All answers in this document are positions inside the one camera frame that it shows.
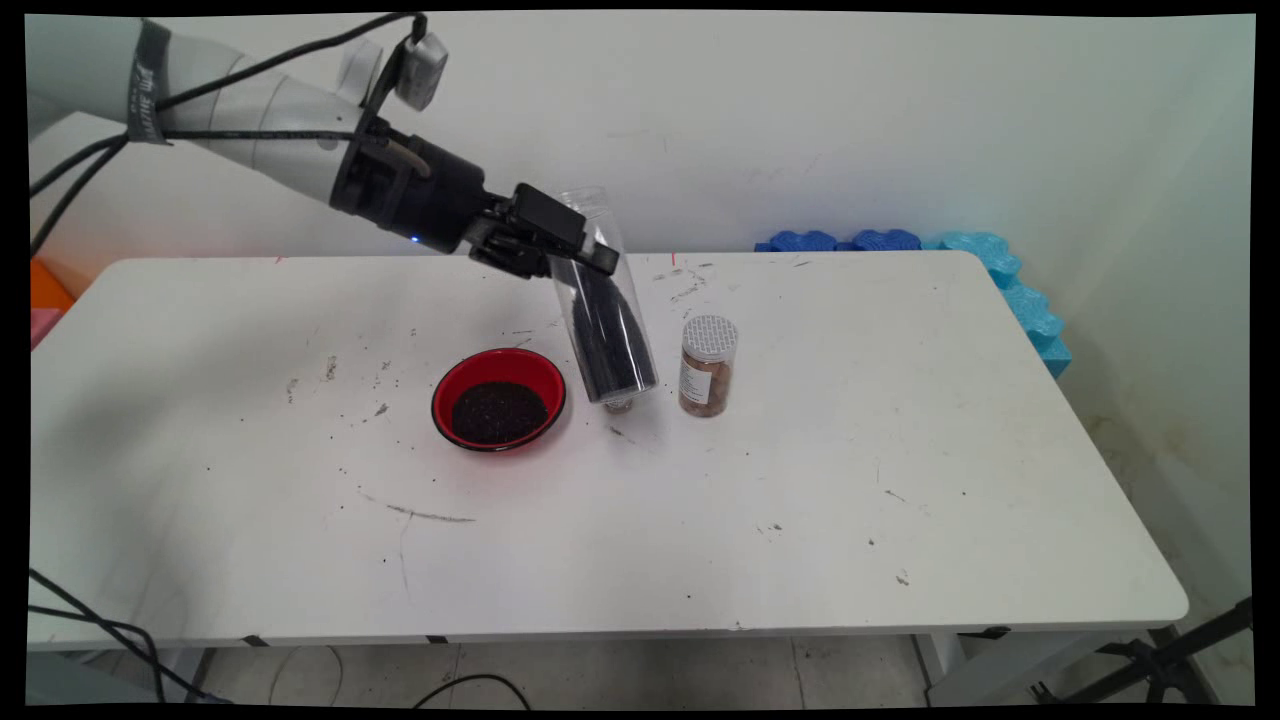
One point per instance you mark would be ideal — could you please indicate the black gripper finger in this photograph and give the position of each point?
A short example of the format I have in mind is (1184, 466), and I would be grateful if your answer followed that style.
(550, 225)
(515, 258)

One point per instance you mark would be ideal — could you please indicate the green cap spice bottle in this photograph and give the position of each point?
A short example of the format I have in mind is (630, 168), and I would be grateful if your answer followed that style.
(618, 405)

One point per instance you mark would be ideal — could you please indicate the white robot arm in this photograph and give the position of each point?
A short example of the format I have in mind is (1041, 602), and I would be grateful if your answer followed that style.
(260, 120)

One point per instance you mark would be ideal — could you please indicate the pink foam piece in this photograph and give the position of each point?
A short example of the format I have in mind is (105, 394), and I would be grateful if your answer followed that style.
(42, 325)

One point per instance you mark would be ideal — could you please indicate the clear jar with black seeds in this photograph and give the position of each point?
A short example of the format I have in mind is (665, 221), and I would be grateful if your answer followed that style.
(610, 340)

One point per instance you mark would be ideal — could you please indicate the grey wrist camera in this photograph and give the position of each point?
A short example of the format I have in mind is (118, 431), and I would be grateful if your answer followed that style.
(420, 70)

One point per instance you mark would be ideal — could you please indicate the silver lid jar brown contents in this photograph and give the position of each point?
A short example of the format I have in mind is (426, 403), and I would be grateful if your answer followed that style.
(708, 375)

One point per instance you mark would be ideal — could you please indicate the red bowl with black seeds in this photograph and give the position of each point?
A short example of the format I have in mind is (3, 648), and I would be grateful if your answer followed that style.
(498, 410)

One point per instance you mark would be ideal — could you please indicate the light blue foam mat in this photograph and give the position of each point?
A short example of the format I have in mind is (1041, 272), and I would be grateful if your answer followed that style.
(1030, 310)

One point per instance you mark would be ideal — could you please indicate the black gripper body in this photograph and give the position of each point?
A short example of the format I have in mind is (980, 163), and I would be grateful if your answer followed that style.
(420, 195)

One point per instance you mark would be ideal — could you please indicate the orange foam piece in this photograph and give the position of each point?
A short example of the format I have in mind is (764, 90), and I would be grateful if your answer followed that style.
(45, 285)

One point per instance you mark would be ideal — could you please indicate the white table leg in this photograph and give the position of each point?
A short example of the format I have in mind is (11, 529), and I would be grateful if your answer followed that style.
(1000, 665)
(175, 670)

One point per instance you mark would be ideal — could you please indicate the black tripod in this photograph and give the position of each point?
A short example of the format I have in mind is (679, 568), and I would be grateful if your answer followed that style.
(1160, 660)

